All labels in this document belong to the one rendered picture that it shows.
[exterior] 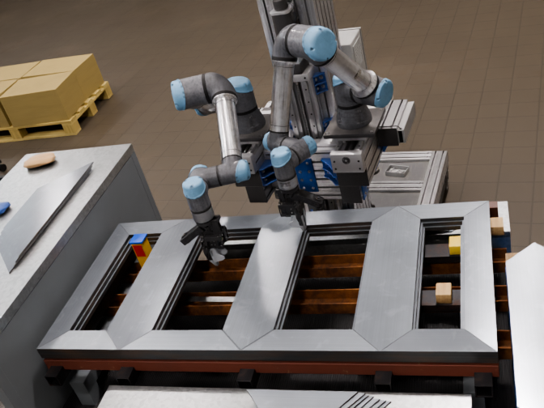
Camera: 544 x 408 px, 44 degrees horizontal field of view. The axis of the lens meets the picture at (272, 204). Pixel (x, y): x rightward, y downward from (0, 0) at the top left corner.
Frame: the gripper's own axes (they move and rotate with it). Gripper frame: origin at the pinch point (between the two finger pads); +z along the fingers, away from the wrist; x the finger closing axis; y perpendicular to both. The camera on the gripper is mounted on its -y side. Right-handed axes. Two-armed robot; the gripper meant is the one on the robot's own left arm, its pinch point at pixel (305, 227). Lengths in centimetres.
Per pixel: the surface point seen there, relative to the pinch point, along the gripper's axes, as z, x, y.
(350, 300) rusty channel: 19.0, 20.9, -17.2
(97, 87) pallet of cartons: 70, -343, 291
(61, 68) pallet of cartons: 40, -329, 310
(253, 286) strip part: 0.7, 32.1, 13.3
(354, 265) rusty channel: 19.0, 1.2, -16.0
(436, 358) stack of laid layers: 4, 62, -51
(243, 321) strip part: 1, 49, 13
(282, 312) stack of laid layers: 2.6, 43.4, 0.4
